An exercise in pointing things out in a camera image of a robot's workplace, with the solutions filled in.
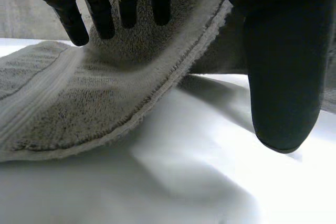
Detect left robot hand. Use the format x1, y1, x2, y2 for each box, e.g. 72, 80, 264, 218
12, 0, 336, 154

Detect grey towel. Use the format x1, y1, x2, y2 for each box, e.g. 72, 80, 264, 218
0, 0, 336, 163

